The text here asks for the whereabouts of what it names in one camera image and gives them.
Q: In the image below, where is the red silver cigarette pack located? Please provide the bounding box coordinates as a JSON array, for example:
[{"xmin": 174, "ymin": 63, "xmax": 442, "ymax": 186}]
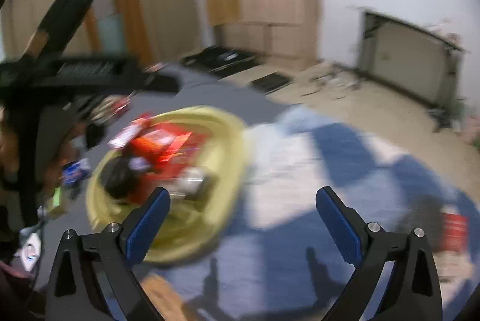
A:
[{"xmin": 439, "ymin": 205, "xmax": 469, "ymax": 254}]

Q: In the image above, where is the black round foam-top jar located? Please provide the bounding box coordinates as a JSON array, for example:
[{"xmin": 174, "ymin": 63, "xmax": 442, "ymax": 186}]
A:
[{"xmin": 99, "ymin": 156, "xmax": 139, "ymax": 200}]

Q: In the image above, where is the dark red cigarette carton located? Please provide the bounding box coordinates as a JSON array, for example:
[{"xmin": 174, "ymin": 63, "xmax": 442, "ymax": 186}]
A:
[{"xmin": 128, "ymin": 122, "xmax": 195, "ymax": 178}]

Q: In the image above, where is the grey bed sheet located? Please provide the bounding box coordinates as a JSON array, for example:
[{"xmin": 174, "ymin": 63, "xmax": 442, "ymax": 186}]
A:
[{"xmin": 37, "ymin": 65, "xmax": 301, "ymax": 284}]

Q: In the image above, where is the yellow plastic basin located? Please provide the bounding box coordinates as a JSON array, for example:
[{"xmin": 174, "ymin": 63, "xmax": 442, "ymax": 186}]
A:
[{"xmin": 85, "ymin": 105, "xmax": 251, "ymax": 265}]

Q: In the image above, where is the blue white checkered blanket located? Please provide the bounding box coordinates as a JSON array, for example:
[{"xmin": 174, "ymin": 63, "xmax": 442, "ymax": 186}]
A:
[{"xmin": 160, "ymin": 107, "xmax": 479, "ymax": 320}]

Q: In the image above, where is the black open equipment case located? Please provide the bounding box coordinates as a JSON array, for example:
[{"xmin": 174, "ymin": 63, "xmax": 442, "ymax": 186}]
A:
[{"xmin": 181, "ymin": 46, "xmax": 260, "ymax": 79}]

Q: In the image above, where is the black foam tray insert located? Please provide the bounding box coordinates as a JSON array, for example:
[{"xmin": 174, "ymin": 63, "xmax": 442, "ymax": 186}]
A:
[{"xmin": 249, "ymin": 72, "xmax": 293, "ymax": 95}]

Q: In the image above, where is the black folding table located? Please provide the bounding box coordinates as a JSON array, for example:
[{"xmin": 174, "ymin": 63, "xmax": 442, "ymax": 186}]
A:
[{"xmin": 355, "ymin": 9, "xmax": 465, "ymax": 132}]

